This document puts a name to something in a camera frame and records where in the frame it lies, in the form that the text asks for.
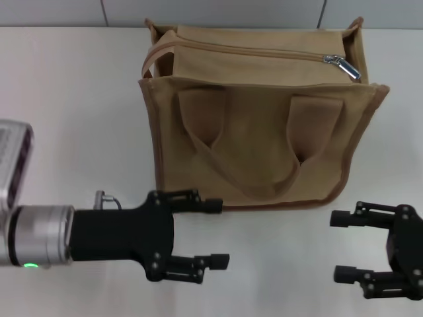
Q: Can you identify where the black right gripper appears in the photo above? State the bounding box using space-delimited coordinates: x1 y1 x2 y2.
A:
329 200 423 300

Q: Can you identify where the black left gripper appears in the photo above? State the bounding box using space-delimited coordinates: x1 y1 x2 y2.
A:
70 188 231 285

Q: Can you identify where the khaki canvas food bag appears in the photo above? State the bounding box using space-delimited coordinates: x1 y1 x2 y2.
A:
137 16 391 213

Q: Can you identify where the silver round connector plug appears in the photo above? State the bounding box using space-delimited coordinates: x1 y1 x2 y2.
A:
94 190 124 211

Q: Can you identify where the silver metal zipper pull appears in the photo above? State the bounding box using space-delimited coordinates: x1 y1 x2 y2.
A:
322 53 362 81

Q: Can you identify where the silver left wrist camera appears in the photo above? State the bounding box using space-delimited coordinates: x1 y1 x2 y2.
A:
0 120 35 210

